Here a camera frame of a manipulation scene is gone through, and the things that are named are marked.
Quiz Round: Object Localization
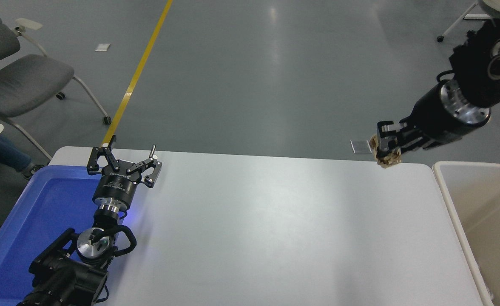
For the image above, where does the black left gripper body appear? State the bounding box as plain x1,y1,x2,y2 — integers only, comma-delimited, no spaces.
92,159,143,210

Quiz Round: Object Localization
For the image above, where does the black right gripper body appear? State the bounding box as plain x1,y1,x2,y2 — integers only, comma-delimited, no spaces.
411,82,474,147

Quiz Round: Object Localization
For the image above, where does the tan paper ball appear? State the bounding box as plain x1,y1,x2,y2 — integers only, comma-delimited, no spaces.
374,146,402,170

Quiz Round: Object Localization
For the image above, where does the silver floor plate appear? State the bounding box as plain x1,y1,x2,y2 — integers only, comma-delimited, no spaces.
351,140,373,155

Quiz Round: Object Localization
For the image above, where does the blue plastic tray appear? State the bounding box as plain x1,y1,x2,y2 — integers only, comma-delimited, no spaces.
0,165,125,306

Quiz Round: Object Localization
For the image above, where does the person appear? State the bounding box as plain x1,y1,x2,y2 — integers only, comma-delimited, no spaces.
0,134,46,181

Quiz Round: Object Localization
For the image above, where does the grey padded chair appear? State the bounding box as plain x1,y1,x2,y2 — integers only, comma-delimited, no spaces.
0,0,112,160

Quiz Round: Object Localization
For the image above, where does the large pale bin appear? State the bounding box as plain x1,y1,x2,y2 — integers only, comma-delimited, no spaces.
432,161,500,306

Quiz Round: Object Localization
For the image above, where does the white-framed castor chair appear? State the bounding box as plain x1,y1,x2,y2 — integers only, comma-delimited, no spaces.
436,0,500,43

